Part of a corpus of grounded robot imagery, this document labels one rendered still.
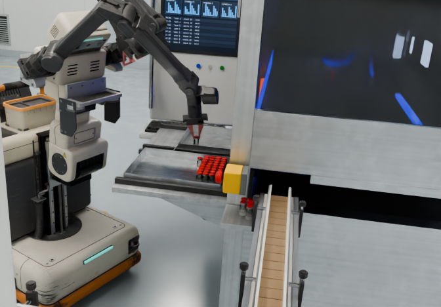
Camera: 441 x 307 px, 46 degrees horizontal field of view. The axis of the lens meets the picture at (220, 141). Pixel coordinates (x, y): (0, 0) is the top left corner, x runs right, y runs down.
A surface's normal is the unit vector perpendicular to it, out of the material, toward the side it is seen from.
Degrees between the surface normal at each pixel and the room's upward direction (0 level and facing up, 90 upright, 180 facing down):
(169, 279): 0
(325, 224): 90
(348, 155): 90
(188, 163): 0
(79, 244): 0
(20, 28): 90
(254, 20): 90
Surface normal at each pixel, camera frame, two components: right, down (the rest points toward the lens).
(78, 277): 0.82, 0.25
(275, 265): 0.07, -0.94
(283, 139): -0.15, 0.33
